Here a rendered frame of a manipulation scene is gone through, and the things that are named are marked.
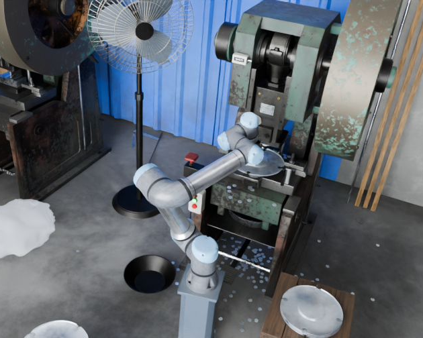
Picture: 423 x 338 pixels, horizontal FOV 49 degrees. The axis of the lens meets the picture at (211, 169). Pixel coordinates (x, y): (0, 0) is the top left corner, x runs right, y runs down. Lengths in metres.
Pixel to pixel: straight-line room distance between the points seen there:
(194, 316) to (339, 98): 1.18
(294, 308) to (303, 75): 1.08
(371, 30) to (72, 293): 2.03
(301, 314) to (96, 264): 1.29
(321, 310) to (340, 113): 0.94
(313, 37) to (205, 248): 1.04
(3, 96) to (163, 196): 1.82
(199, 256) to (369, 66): 1.03
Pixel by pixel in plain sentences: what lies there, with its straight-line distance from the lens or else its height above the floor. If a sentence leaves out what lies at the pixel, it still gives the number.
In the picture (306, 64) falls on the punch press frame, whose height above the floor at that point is 1.35.
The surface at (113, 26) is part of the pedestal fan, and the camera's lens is 2.64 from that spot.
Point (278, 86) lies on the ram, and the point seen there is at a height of 1.18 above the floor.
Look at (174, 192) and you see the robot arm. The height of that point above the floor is 1.04.
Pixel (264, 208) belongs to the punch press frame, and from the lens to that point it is 2.44.
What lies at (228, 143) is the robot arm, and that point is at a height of 1.10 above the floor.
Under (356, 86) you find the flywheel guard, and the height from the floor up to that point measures 1.40.
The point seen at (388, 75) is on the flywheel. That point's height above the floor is 1.36.
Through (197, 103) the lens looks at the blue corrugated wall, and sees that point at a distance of 3.91.
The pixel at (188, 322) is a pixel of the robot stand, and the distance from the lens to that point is 2.31.
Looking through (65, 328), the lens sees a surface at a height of 0.31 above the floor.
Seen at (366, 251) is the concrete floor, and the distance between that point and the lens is 3.29.
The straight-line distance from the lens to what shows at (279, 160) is 2.48.
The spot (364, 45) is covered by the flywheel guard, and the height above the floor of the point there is 1.54.
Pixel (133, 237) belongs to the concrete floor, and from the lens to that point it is 3.08.
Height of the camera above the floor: 2.06
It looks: 33 degrees down
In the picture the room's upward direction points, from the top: 6 degrees clockwise
